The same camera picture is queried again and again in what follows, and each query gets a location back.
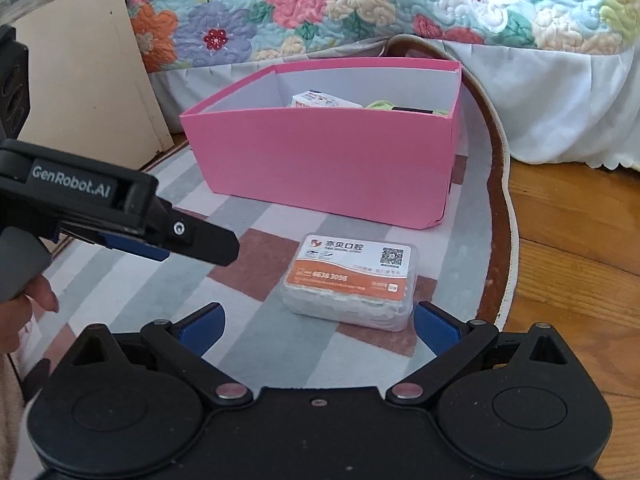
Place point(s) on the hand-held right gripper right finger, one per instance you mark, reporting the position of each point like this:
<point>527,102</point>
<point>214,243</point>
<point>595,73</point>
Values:
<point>435,327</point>

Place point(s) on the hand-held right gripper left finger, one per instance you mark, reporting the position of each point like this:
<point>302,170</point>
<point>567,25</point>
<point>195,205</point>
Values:
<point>205,325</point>

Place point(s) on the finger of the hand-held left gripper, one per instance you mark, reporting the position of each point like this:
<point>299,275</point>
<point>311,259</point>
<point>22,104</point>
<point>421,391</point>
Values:
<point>135,249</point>
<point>200,240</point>

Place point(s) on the clear plastic box orange label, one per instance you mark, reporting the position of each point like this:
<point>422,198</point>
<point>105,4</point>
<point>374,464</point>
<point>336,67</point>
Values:
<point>345,280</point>

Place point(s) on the pink cardboard box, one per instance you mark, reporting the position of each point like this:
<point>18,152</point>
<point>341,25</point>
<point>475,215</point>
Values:
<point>310,160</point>

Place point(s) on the white box with orange print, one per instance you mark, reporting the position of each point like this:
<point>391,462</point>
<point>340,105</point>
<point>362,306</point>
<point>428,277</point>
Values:
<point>320,100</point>

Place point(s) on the light green yarn ball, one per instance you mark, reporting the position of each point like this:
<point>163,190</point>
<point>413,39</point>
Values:
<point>380,106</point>

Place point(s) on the person's left hand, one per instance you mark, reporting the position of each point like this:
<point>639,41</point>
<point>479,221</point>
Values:
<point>25,310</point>

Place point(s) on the beige wooden board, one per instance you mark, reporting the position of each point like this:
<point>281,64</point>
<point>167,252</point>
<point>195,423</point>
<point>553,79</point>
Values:
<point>90,85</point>

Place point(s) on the floral quilt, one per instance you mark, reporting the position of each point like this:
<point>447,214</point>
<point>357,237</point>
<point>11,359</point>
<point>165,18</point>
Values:
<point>350,0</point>

